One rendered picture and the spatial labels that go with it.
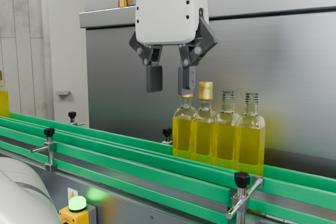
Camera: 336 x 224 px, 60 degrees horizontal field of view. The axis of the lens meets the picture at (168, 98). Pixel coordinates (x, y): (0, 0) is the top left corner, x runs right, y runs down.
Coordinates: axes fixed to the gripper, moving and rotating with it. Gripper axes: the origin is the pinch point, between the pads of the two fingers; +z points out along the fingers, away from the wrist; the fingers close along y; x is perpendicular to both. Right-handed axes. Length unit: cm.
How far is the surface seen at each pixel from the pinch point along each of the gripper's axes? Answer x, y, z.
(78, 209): -10, 35, 36
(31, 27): -130, 251, -31
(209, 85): -29.1, 7.9, 3.5
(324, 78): -42.0, -15.3, 1.7
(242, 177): -13.7, -6.6, 18.2
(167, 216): -14.5, 10.4, 31.6
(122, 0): -43, 49, -23
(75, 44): -153, 216, -15
